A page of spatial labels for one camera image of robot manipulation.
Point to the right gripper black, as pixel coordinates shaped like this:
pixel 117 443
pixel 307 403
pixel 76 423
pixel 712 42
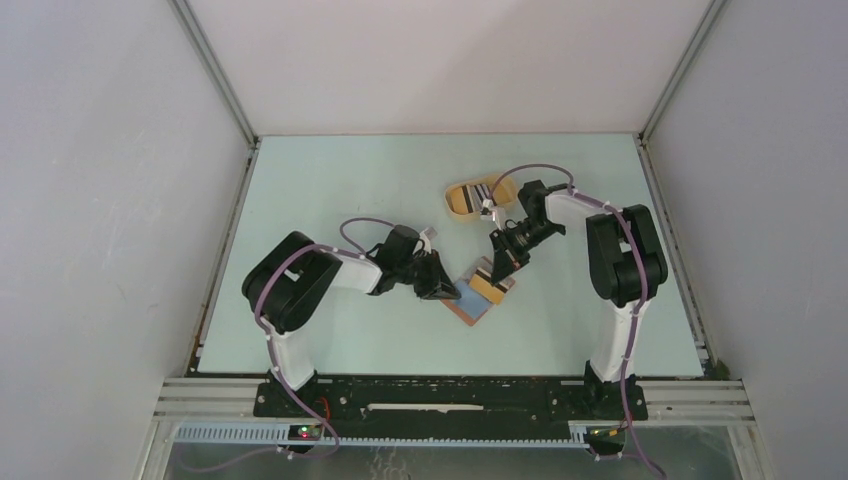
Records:
pixel 503 264

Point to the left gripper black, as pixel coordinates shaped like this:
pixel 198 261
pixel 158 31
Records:
pixel 437 284

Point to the yellow credit card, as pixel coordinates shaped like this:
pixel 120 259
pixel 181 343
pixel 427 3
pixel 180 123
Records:
pixel 482 283

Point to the brown leather card holder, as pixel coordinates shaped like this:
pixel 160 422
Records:
pixel 471 307

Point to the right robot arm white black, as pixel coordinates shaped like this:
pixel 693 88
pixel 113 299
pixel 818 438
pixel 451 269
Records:
pixel 626 261

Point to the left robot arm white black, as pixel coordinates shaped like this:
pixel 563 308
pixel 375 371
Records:
pixel 286 287

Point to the stack of cards in tray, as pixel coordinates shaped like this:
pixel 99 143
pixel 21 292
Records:
pixel 471 197

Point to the cream oval tray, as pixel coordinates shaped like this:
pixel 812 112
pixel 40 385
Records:
pixel 504 195

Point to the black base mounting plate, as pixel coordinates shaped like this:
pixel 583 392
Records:
pixel 441 408

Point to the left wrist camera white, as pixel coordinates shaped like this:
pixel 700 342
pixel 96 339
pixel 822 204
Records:
pixel 426 237

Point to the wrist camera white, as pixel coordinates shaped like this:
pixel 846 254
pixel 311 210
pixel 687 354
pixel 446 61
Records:
pixel 426 237
pixel 491 212

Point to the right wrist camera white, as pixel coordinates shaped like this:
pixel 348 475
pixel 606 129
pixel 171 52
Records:
pixel 491 212

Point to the aluminium frame front rail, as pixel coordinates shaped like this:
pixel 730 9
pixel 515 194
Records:
pixel 669 402

